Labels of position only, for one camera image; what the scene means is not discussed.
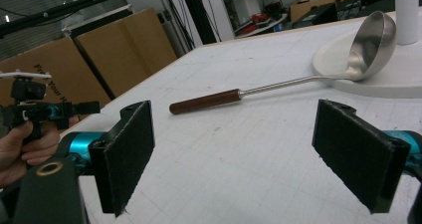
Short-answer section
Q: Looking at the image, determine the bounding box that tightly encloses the black metal bar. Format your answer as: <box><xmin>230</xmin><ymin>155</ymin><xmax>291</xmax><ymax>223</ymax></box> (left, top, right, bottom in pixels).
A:
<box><xmin>0</xmin><ymin>0</ymin><xmax>153</xmax><ymax>39</ymax></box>

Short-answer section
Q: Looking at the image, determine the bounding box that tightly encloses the white stand pole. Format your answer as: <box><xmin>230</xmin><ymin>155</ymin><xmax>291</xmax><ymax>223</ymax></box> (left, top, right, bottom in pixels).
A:
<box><xmin>394</xmin><ymin>0</ymin><xmax>420</xmax><ymax>46</ymax></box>

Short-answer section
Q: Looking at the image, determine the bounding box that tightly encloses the plain brown cardboard box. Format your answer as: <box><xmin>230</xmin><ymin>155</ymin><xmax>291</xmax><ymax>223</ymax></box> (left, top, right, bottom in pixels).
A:
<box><xmin>73</xmin><ymin>7</ymin><xmax>178</xmax><ymax>99</ymax></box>

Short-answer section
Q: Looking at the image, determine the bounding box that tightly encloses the red tool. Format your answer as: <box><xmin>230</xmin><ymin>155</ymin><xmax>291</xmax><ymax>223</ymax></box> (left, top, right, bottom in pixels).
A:
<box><xmin>249</xmin><ymin>12</ymin><xmax>271</xmax><ymax>25</ymax></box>

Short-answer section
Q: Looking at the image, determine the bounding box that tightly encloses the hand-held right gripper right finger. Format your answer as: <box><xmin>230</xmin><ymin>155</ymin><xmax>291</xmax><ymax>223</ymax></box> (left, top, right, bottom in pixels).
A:
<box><xmin>312</xmin><ymin>99</ymin><xmax>422</xmax><ymax>214</ymax></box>

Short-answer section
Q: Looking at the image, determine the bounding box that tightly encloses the large printed cardboard box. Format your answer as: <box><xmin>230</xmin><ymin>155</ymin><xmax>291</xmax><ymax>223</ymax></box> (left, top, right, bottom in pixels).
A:
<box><xmin>0</xmin><ymin>36</ymin><xmax>112</xmax><ymax>132</ymax></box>

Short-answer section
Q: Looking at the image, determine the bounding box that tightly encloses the open cardboard box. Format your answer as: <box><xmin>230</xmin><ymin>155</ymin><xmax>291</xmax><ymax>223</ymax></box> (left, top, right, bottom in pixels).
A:
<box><xmin>289</xmin><ymin>0</ymin><xmax>362</xmax><ymax>28</ymax></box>

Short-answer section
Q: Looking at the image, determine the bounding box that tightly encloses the steel ladle with wooden handle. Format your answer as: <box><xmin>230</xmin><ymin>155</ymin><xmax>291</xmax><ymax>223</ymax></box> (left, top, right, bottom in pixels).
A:
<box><xmin>168</xmin><ymin>10</ymin><xmax>398</xmax><ymax>115</ymax></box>

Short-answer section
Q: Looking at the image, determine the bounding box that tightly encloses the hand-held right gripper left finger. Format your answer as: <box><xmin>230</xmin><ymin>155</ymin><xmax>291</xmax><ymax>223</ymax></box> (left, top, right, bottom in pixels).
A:
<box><xmin>58</xmin><ymin>100</ymin><xmax>156</xmax><ymax>217</ymax></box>

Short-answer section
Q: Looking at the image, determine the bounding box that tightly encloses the white round stand base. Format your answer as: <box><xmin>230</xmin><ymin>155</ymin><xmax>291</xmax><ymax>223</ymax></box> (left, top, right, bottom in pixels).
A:
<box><xmin>312</xmin><ymin>31</ymin><xmax>422</xmax><ymax>100</ymax></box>

